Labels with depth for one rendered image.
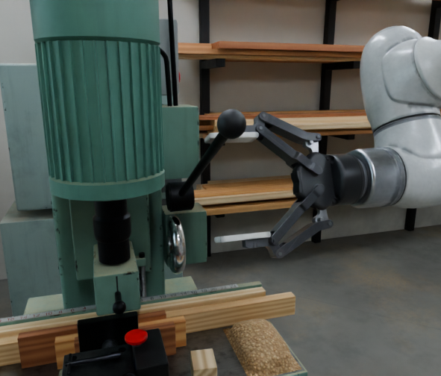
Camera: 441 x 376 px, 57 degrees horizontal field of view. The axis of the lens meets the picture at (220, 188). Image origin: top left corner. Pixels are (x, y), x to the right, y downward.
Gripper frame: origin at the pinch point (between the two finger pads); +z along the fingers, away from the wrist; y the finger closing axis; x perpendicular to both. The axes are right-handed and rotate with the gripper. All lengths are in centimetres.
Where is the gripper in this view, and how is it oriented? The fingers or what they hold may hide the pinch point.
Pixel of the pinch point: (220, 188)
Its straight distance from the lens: 53.9
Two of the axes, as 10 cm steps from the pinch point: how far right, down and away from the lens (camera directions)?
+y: -1.0, -9.9, 1.2
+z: -9.6, 0.7, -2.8
